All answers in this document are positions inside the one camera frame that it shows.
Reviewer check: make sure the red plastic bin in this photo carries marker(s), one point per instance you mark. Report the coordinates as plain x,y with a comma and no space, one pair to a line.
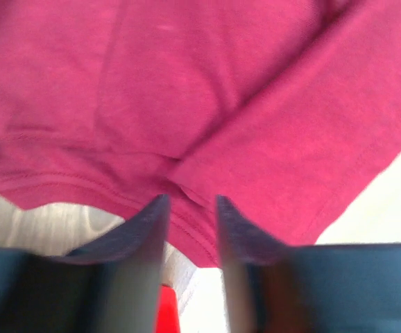
167,316

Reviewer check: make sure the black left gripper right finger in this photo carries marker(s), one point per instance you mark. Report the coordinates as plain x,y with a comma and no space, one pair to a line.
273,287

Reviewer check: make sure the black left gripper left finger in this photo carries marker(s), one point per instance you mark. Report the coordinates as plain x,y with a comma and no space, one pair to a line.
111,284

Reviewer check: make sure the dark red t shirt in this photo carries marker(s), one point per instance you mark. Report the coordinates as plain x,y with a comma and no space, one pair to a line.
289,108

